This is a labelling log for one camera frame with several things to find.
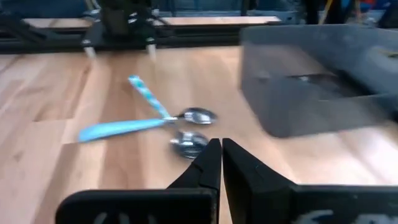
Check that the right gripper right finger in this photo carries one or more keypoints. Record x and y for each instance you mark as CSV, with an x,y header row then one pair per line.
x,y
264,199

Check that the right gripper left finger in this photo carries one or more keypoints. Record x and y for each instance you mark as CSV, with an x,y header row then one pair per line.
x,y
140,205

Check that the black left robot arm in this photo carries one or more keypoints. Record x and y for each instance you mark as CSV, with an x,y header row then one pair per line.
x,y
124,25

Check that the wooden background table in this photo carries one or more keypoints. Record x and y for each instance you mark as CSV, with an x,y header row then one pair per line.
x,y
217,20

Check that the black aluminium table frame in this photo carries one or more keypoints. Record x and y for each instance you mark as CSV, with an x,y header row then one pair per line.
x,y
46,43

